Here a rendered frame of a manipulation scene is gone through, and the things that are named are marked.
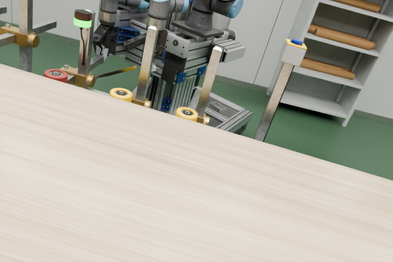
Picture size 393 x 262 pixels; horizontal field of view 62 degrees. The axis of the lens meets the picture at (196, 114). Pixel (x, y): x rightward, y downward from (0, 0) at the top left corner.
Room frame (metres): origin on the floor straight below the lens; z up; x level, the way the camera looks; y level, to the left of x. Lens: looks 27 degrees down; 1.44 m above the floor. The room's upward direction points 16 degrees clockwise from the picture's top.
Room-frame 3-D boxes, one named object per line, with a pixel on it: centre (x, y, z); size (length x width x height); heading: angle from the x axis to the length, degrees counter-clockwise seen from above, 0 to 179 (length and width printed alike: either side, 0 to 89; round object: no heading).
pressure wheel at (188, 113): (1.05, 0.03, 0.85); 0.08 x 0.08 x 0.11
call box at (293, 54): (1.18, -0.27, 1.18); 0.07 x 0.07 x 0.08; 88
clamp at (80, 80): (1.20, 0.51, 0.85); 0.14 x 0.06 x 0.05; 88
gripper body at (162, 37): (1.29, 0.24, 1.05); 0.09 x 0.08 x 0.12; 108
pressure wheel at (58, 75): (1.07, 0.53, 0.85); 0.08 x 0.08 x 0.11
